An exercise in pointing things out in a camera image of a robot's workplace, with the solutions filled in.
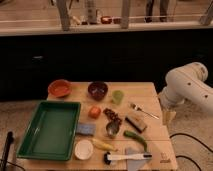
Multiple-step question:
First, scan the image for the red apple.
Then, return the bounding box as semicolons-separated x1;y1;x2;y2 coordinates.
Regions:
88;106;101;119

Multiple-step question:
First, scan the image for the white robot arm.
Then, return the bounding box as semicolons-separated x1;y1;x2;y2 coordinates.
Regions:
158;62;213;125

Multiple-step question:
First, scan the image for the green plastic cup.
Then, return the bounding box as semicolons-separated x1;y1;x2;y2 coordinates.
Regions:
112;90;124;105

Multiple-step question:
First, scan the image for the brown block eraser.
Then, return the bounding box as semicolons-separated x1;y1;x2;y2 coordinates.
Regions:
125;115;147;133

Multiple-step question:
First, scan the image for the green chili pepper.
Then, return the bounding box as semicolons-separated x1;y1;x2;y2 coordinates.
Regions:
123;130;148;152

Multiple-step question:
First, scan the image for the dark grape bunch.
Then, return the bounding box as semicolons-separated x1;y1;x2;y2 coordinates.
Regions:
103;108;122;123

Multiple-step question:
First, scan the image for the grey cloth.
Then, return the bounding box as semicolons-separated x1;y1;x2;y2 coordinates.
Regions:
125;147;150;171

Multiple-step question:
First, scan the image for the dark maroon bowl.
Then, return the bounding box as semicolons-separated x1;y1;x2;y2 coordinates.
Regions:
88;81;108;101

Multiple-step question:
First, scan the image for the blue sponge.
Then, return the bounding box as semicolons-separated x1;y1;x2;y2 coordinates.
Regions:
76;123;96;136

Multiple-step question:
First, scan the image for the orange bowl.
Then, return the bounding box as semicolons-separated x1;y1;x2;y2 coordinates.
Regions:
48;79;71;98

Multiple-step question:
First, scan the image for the green plastic tray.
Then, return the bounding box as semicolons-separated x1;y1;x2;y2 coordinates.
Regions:
17;101;81;161

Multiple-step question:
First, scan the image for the black pole stand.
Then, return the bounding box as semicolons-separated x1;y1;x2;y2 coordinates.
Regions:
0;131;14;171

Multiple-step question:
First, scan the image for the black floor cable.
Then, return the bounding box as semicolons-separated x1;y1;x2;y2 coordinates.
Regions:
169;132;213;171

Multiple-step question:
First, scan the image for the white handled brush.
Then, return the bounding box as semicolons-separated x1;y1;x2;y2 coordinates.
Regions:
104;152;152;165

